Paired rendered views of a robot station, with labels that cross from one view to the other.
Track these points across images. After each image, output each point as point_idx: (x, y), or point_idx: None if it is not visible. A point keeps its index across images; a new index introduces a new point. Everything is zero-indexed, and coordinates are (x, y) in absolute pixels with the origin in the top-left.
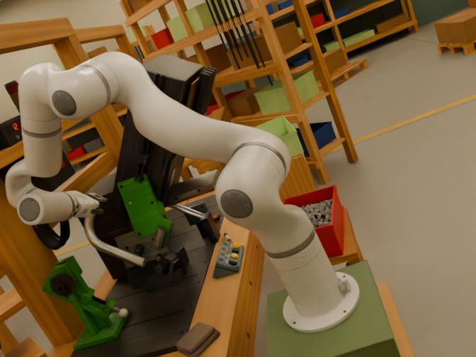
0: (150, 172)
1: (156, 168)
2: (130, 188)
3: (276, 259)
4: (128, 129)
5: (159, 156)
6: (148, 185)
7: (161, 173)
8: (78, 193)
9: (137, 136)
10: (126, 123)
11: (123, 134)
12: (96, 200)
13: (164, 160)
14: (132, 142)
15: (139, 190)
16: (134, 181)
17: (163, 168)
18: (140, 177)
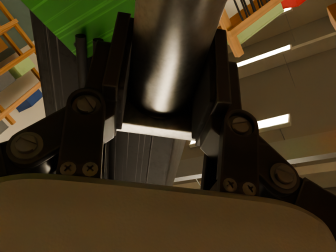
0: (73, 54)
1: (58, 67)
2: (114, 3)
3: None
4: (155, 164)
5: (61, 103)
6: (48, 24)
7: (43, 52)
8: None
9: (130, 151)
10: (162, 175)
11: (168, 154)
12: (139, 111)
13: (47, 90)
14: (142, 137)
15: (76, 1)
16: (108, 30)
17: (41, 68)
18: (80, 59)
